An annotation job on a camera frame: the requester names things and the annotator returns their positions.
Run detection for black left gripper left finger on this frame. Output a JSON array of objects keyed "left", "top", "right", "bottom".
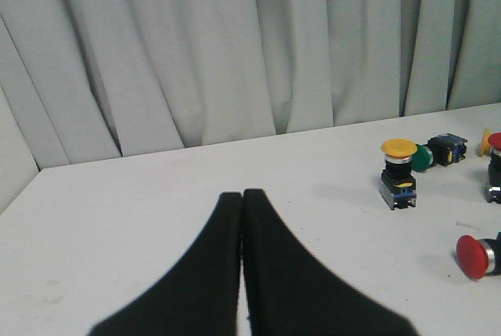
[{"left": 88, "top": 192, "right": 242, "bottom": 336}]

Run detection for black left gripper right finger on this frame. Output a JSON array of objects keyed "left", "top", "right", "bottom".
[{"left": 243, "top": 189, "right": 416, "bottom": 335}]

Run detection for yellow button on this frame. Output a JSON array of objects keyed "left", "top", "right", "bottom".
[
  {"left": 380, "top": 139, "right": 417, "bottom": 211},
  {"left": 476, "top": 128, "right": 492, "bottom": 157}
]

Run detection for red button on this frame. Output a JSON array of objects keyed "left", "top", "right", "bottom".
[
  {"left": 487, "top": 132, "right": 501, "bottom": 204},
  {"left": 456, "top": 233, "right": 500, "bottom": 280}
]

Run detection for red button lying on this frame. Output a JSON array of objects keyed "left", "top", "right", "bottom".
[{"left": 456, "top": 233, "right": 500, "bottom": 280}]

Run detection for yellow button lying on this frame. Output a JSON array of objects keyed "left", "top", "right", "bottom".
[{"left": 476, "top": 128, "right": 492, "bottom": 157}]

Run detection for grey curtain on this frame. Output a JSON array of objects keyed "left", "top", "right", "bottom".
[{"left": 1, "top": 0, "right": 500, "bottom": 208}]

